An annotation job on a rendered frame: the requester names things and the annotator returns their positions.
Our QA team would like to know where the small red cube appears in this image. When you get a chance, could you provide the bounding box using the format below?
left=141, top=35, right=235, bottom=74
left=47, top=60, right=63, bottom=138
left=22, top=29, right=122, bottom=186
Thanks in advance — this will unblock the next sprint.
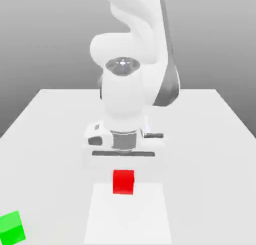
left=112, top=169, right=135, bottom=196

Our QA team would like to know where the small green cube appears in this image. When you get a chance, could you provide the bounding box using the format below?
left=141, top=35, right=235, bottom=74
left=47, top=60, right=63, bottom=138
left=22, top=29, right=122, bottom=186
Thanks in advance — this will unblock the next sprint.
left=0, top=210, right=27, bottom=245

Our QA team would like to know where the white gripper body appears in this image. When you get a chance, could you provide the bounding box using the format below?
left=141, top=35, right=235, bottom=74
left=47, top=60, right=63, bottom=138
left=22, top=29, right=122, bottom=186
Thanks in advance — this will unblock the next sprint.
left=82, top=148, right=165, bottom=170

